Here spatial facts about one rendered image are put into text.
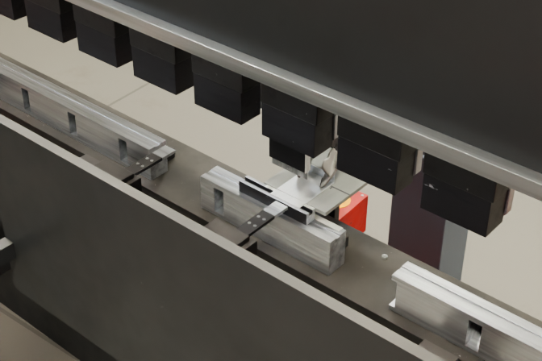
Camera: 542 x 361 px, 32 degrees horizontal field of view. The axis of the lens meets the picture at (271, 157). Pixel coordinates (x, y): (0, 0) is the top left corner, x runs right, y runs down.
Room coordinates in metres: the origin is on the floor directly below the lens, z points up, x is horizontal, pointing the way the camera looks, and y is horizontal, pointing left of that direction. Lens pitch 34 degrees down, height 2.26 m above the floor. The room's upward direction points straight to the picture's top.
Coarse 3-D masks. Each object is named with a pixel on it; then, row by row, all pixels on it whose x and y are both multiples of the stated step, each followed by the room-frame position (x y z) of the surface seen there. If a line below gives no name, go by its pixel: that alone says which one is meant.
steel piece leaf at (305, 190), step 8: (312, 168) 1.82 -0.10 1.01; (320, 168) 1.81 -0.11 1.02; (296, 176) 1.80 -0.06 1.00; (312, 176) 1.80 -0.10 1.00; (320, 176) 1.80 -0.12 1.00; (288, 184) 1.78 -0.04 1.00; (296, 184) 1.78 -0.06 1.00; (304, 184) 1.78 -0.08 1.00; (312, 184) 1.78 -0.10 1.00; (328, 184) 1.78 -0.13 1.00; (288, 192) 1.74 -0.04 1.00; (296, 192) 1.74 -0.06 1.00; (304, 192) 1.74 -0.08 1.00; (312, 192) 1.74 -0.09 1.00; (320, 192) 1.74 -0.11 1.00; (304, 200) 1.71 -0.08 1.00
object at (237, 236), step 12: (276, 204) 1.69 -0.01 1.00; (264, 216) 1.65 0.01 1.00; (276, 216) 1.65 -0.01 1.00; (216, 228) 1.57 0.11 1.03; (228, 228) 1.57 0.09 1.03; (240, 228) 1.61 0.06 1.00; (252, 228) 1.61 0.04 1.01; (240, 240) 1.53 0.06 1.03; (252, 240) 1.54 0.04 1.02; (252, 252) 1.53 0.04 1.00
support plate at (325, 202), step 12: (324, 156) 1.89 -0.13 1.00; (276, 180) 1.79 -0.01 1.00; (336, 180) 1.79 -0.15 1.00; (348, 180) 1.79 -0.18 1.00; (360, 180) 1.79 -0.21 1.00; (324, 192) 1.75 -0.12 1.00; (336, 192) 1.75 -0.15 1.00; (348, 192) 1.75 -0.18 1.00; (312, 204) 1.70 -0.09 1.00; (324, 204) 1.70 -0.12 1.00; (336, 204) 1.70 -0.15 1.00
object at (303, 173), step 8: (272, 144) 1.73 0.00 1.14; (280, 144) 1.72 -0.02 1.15; (272, 152) 1.73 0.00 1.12; (280, 152) 1.72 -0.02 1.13; (288, 152) 1.70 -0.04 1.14; (296, 152) 1.69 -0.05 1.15; (272, 160) 1.75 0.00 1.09; (280, 160) 1.72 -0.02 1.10; (288, 160) 1.70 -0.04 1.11; (296, 160) 1.69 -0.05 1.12; (304, 160) 1.68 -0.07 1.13; (288, 168) 1.72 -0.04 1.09; (296, 168) 1.69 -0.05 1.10; (304, 168) 1.68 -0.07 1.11; (304, 176) 1.69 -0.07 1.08
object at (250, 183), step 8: (248, 176) 1.81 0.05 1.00; (240, 184) 1.79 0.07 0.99; (248, 184) 1.78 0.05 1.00; (256, 184) 1.78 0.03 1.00; (264, 184) 1.78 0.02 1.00; (248, 192) 1.77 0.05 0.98; (256, 192) 1.76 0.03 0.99; (264, 192) 1.75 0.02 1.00; (264, 200) 1.74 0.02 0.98; (272, 200) 1.73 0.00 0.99; (280, 200) 1.72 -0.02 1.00; (288, 208) 1.70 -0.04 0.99; (296, 208) 1.69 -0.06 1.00; (304, 208) 1.69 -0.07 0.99; (296, 216) 1.68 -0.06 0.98; (304, 216) 1.67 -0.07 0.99; (312, 216) 1.68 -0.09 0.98; (304, 224) 1.67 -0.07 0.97
